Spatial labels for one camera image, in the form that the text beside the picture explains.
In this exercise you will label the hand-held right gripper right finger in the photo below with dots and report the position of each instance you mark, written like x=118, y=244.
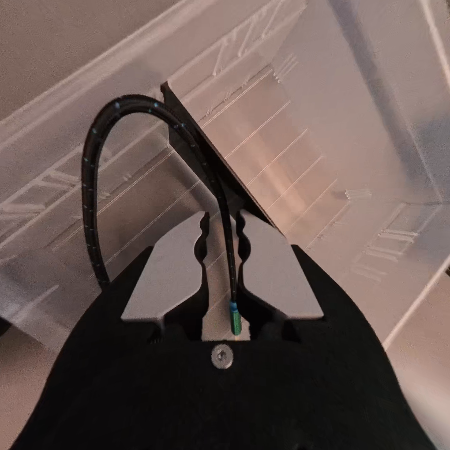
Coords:
x=281, y=277

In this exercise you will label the clear plastic storage bin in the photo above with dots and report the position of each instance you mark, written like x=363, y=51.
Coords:
x=316, y=158

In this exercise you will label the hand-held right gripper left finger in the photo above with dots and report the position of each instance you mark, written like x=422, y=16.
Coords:
x=165, y=277

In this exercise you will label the black bin divider plate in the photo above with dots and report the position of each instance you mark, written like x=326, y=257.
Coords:
x=211, y=158

